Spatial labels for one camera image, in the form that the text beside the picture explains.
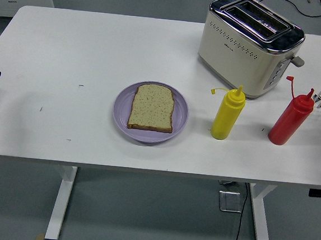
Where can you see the red squeeze bottle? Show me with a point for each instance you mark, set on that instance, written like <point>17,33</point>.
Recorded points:
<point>289,123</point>

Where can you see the slice of seeded bread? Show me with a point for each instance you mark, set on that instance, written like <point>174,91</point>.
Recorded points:
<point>153,108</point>

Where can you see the white table leg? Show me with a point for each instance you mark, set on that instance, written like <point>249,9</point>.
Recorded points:
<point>261,218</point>
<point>62,201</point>

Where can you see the purple round plate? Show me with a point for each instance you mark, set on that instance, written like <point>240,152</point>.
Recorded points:
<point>182,113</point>

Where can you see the yellow squeeze bottle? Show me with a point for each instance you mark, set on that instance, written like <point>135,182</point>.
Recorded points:
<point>226,117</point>

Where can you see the cream and chrome toaster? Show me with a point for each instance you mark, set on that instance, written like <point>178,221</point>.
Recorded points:
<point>239,51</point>

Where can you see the metal floor outlet plate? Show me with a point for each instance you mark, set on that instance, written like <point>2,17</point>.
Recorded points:
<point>230,201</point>

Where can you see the metal bracket under table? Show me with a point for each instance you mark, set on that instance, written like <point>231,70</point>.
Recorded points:
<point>228,183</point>

